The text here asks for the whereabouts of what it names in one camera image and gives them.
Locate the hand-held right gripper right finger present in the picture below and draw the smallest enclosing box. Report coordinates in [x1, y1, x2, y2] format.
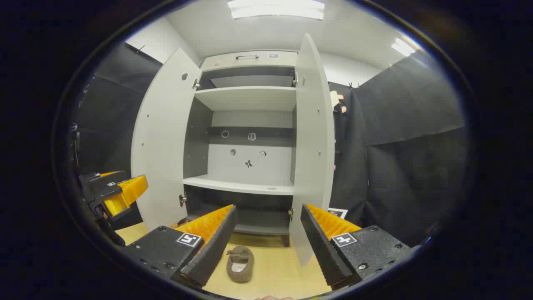
[300, 203, 411, 291]

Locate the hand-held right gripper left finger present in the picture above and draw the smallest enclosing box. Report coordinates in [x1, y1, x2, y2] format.
[120, 204, 238, 288]

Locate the brown fuzzy shoe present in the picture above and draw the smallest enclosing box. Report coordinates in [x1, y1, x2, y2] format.
[226, 245, 255, 283]

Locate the white shoe cabinet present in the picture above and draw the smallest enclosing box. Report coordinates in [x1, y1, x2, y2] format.
[179, 50, 300, 247]

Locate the black backdrop cloth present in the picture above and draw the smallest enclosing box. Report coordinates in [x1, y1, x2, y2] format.
[75, 42, 469, 248]

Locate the small ceiling light panel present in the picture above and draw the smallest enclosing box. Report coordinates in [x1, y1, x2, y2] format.
[391, 37, 417, 57]

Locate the long ceiling light panel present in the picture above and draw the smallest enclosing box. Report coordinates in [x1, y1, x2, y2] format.
[227, 0, 325, 20]

